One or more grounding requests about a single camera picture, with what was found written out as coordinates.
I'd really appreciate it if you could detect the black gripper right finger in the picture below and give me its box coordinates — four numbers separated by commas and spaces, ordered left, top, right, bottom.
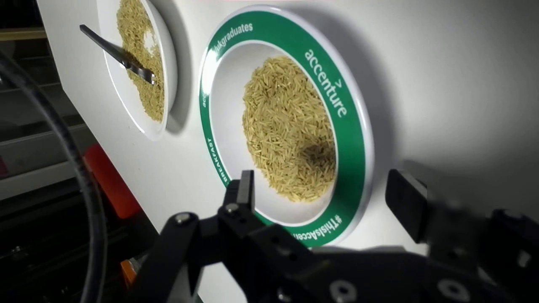
385, 166, 539, 303

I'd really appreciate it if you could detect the black handled spoon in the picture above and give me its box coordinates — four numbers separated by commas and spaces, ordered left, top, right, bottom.
78, 22, 159, 87

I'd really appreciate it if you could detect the dry rice pile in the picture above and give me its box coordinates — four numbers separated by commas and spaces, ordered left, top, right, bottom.
115, 0, 169, 124
241, 54, 339, 205

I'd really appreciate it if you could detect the red chair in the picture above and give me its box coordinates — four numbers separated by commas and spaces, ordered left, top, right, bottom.
81, 143, 144, 222

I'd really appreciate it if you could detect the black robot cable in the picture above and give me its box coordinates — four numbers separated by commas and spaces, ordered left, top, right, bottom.
0, 49, 110, 303

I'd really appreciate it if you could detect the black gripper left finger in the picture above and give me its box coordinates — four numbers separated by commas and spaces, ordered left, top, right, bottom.
125, 168, 317, 303

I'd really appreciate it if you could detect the green rimmed white bowl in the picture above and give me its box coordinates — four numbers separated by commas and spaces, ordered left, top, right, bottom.
196, 3, 378, 251

